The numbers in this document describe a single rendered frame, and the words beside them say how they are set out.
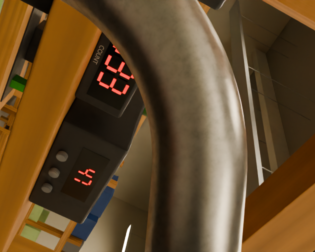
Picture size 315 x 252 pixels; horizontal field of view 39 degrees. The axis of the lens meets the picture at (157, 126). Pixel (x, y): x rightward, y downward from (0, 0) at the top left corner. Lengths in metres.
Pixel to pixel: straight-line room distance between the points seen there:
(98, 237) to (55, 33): 12.06
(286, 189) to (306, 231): 0.07
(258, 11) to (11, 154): 10.21
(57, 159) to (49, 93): 0.12
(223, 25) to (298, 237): 10.05
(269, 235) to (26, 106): 0.41
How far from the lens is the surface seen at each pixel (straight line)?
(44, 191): 0.54
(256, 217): 0.69
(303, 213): 0.64
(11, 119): 8.99
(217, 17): 10.59
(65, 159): 0.48
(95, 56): 0.40
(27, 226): 6.22
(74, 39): 0.36
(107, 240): 12.45
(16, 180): 0.50
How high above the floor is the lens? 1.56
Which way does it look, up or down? 8 degrees up
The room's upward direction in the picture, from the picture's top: 117 degrees clockwise
